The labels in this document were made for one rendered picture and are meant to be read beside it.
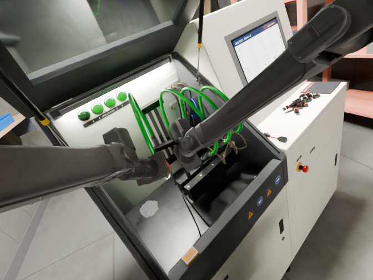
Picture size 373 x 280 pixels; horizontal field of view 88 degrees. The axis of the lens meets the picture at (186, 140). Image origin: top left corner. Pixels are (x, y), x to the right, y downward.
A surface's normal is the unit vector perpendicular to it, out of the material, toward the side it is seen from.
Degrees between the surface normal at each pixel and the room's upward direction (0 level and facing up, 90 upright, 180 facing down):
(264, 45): 76
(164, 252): 0
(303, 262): 0
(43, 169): 83
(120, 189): 90
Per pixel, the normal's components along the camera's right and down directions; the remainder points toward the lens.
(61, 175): 0.89, -0.45
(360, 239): -0.32, -0.81
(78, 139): 0.61, 0.23
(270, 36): 0.52, 0.03
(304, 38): -0.80, 0.17
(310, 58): 0.37, 0.90
